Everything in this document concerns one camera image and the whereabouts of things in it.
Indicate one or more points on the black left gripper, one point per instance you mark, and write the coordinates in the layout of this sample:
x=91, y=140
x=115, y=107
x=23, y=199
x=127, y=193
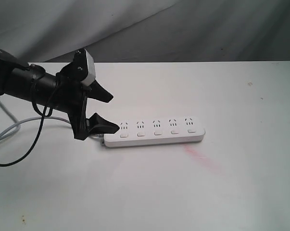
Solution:
x=71, y=98

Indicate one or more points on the white five-outlet power strip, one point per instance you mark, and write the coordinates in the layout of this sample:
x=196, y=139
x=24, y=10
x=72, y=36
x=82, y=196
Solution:
x=156, y=131

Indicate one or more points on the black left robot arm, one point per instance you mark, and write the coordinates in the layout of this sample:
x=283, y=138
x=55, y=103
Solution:
x=28, y=82

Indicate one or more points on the grey backdrop cloth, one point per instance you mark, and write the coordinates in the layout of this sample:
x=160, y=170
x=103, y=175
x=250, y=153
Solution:
x=146, y=30

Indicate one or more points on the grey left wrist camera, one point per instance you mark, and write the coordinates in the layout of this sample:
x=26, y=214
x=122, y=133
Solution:
x=85, y=68

